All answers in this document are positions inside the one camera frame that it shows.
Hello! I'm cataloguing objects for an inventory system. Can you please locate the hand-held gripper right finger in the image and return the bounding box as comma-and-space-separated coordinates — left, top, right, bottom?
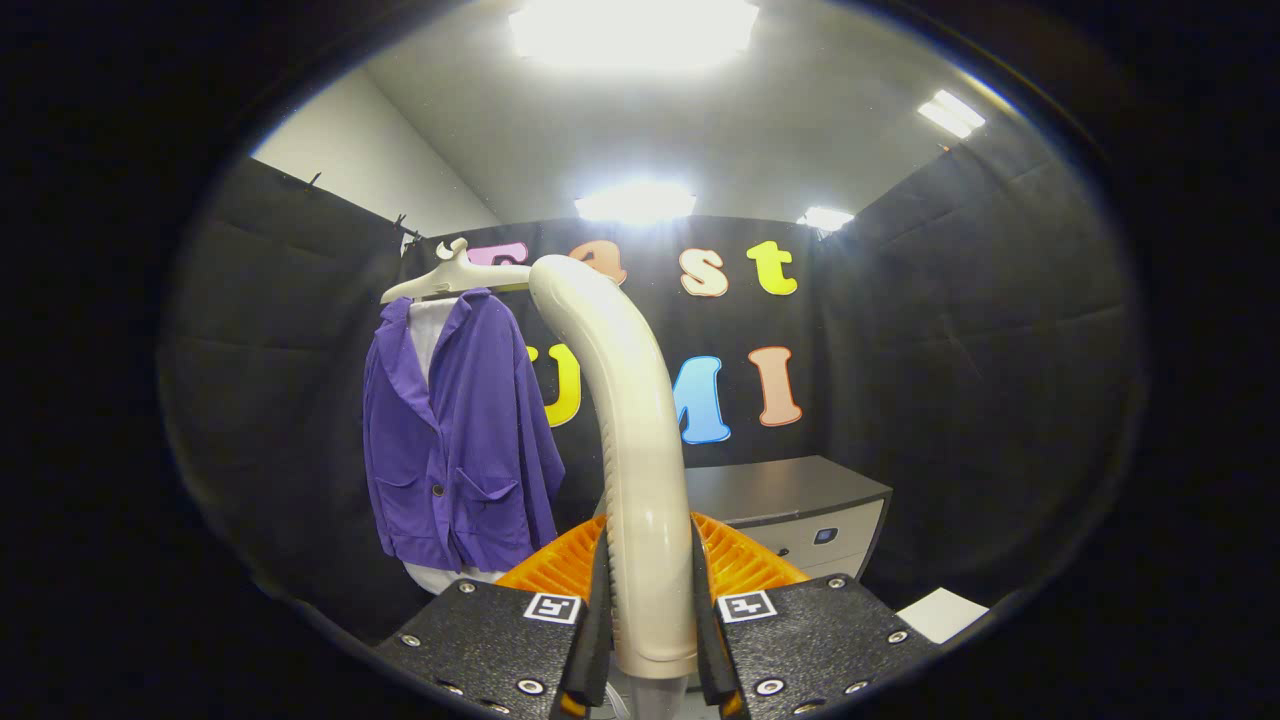
690, 510, 941, 720

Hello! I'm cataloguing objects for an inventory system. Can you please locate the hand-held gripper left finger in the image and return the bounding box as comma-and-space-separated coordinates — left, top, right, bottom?
375, 512, 613, 720

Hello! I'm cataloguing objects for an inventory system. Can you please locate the purple jacket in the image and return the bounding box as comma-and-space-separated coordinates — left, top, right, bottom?
362, 288, 567, 573

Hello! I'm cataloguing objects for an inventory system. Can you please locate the white garment steamer head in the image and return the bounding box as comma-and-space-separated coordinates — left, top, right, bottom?
528, 254, 701, 681

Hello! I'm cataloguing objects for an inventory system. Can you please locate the white garment form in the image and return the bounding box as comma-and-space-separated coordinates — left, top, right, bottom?
403, 298, 511, 597

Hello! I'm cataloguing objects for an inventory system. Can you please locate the white clothes hanger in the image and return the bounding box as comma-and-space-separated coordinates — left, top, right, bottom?
380, 238, 533, 304

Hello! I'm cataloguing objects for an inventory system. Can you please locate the white paper sheet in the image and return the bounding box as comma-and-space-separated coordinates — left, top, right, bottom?
895, 587, 991, 644

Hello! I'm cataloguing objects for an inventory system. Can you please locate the grey drawer cabinet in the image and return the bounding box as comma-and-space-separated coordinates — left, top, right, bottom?
685, 455, 894, 583

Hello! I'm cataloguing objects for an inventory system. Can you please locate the black side curtain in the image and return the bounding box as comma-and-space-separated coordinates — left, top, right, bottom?
160, 155, 426, 641
815, 110, 1141, 611

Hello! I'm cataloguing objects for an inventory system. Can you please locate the black backdrop cloth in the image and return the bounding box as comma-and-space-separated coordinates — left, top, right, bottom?
400, 215, 831, 601

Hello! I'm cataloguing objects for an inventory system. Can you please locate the large ceiling light panel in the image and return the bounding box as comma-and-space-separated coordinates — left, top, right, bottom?
508, 0, 761, 71

